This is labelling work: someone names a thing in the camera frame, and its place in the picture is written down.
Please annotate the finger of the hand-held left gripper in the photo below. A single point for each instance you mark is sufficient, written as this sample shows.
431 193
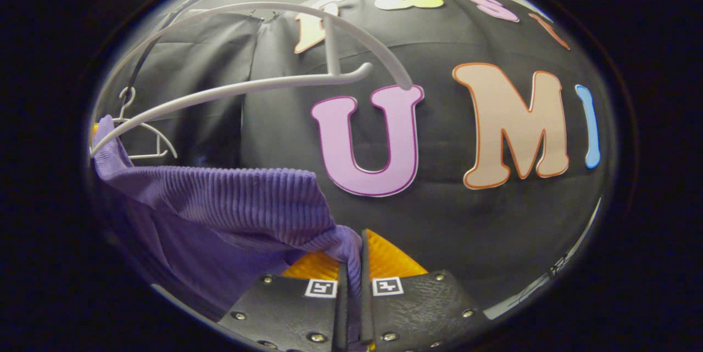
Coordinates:
93 129

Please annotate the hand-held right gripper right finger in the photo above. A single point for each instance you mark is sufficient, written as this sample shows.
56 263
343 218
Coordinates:
423 311

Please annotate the black backdrop cloth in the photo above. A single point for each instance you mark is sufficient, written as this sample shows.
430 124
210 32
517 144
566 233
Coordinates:
439 220

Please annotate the black clothes rack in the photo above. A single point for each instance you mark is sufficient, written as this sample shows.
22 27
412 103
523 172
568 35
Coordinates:
165 22

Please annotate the purple ribbed shirt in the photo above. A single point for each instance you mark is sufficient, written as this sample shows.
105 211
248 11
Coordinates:
219 204

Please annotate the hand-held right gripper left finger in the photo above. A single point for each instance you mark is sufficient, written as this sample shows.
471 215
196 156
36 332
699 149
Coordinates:
285 313

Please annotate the white plastic hanger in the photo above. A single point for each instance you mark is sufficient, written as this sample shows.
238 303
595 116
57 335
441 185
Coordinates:
285 82
129 113

